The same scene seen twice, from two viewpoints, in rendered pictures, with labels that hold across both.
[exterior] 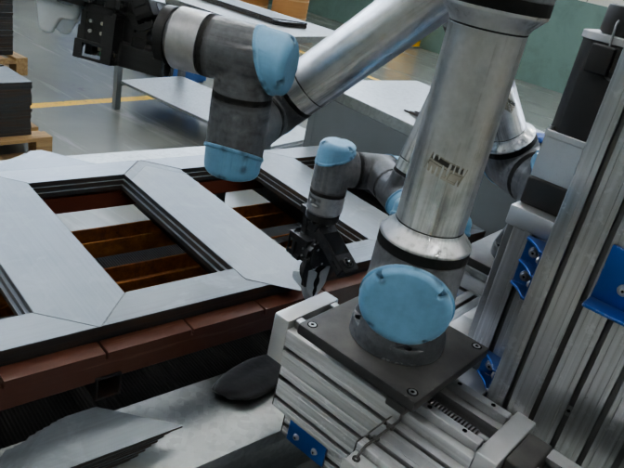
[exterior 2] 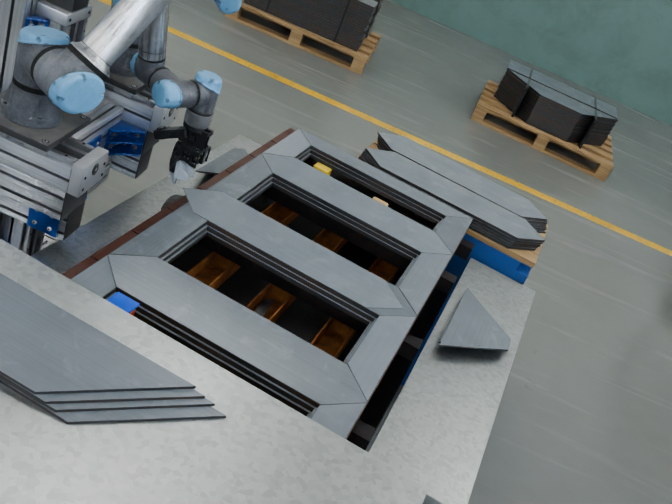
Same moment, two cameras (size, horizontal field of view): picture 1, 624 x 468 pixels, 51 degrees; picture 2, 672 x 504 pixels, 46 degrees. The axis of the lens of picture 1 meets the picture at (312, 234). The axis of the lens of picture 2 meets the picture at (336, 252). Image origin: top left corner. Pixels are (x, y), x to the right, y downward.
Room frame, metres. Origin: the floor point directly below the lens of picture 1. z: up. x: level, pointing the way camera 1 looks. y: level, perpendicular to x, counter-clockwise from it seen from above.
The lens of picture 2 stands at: (3.21, -0.78, 2.06)
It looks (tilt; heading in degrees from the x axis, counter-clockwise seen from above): 30 degrees down; 145
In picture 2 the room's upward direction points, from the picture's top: 24 degrees clockwise
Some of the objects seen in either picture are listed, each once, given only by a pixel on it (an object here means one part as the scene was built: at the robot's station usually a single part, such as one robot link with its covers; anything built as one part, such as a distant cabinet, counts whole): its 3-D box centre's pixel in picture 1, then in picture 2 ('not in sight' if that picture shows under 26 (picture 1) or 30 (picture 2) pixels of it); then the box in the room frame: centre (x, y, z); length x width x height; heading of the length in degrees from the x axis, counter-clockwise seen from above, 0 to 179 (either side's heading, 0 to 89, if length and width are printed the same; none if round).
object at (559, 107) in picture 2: not in sight; (551, 114); (-1.58, 4.09, 0.20); 1.20 x 0.80 x 0.41; 50
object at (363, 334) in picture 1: (403, 309); (122, 50); (0.87, -0.16, 1.09); 0.15 x 0.15 x 0.10
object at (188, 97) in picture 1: (222, 71); not in sight; (4.69, 0.88, 0.49); 1.60 x 0.70 x 0.99; 57
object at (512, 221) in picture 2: not in sight; (454, 190); (1.01, 1.19, 0.82); 0.80 x 0.40 x 0.06; 45
